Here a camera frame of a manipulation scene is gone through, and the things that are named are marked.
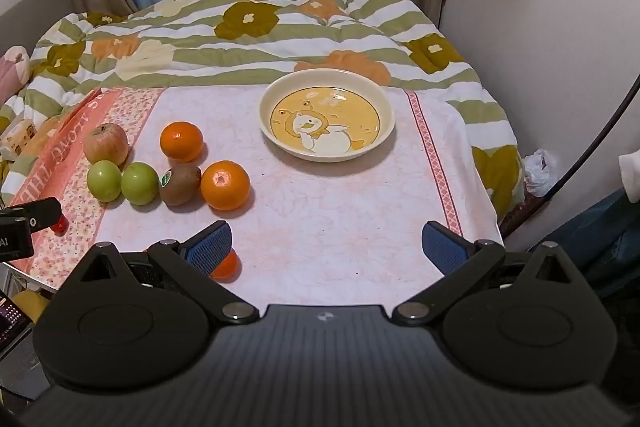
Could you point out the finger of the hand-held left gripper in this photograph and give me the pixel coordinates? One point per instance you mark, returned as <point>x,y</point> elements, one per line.
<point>35,212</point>

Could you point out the yellow container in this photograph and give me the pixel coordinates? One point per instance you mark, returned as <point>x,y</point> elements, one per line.
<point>31,304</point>

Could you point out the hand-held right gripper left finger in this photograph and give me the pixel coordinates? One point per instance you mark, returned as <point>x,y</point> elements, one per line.
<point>207,249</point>

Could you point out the pink floral tablecloth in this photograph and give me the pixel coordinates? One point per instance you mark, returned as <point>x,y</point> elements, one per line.
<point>325,207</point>

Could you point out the green striped floral blanket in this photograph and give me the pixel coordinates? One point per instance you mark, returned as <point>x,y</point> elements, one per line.
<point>300,37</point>

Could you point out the brown kiwi with sticker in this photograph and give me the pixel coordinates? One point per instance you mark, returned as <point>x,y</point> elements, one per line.
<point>179,185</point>

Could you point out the dark device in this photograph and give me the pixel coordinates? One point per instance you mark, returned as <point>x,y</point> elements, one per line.
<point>11,318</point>

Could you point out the white cloth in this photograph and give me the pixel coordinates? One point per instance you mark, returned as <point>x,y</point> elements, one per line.
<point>630,172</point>

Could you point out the white plastic bag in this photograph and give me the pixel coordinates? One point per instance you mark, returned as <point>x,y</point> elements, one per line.
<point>539,172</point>

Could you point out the cream plate with duck print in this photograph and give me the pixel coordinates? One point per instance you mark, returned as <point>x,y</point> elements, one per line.
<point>327,117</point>

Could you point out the tissue pack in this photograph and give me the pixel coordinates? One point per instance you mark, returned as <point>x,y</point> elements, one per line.
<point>17,138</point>

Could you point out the grey headboard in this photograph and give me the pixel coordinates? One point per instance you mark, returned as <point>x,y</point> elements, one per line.
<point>30,12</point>

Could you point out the reddish yellow apple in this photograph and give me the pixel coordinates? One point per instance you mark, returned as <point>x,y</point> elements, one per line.
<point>105,144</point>

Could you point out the pink plush toy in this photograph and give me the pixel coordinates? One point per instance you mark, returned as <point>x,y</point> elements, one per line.
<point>11,69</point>

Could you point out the dark blue cloth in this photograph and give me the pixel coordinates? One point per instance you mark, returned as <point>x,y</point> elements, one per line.
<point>600,247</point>

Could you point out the red tomato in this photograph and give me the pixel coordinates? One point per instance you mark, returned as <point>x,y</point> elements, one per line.
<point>226,266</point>
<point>60,226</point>

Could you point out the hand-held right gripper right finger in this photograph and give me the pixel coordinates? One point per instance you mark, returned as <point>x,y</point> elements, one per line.
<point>445,249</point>

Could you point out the orange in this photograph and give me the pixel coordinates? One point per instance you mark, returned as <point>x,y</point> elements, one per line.
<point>225,185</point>
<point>181,141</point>

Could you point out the green round fruit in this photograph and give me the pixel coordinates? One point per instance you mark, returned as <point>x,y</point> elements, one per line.
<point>140,183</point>
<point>104,181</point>

